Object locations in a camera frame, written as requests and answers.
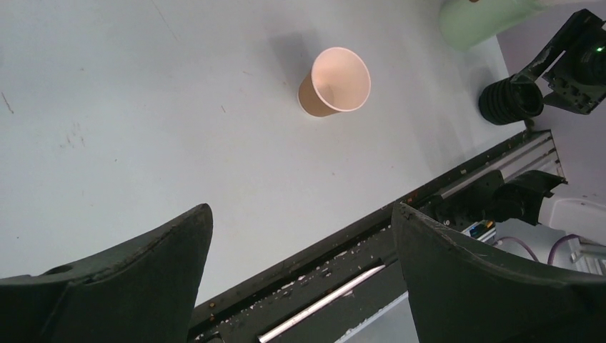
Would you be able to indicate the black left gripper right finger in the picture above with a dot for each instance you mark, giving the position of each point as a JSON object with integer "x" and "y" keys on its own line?
{"x": 463, "y": 290}

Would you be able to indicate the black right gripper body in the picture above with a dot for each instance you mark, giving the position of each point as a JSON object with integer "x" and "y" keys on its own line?
{"x": 569, "y": 72}

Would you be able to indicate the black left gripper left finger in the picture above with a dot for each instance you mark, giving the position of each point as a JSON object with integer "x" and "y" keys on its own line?
{"x": 142, "y": 290}

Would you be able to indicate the brown paper cup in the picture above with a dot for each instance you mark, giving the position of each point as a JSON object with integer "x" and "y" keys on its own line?
{"x": 337, "y": 82}

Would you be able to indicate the stack of black lids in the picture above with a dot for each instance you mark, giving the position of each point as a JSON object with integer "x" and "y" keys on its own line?
{"x": 506, "y": 102}

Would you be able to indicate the green straw holder cup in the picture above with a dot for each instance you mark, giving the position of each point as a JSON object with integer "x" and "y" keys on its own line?
{"x": 464, "y": 24}

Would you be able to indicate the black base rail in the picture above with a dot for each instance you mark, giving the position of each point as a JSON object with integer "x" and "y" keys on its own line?
{"x": 326, "y": 291}

